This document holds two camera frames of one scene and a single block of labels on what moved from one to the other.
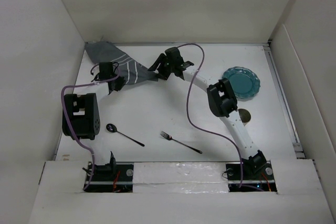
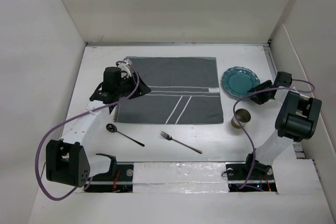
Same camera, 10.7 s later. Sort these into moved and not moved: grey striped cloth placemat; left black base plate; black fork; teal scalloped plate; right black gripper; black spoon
Moved: right black gripper; grey striped cloth placemat
Not moved: teal scalloped plate; left black base plate; black spoon; black fork
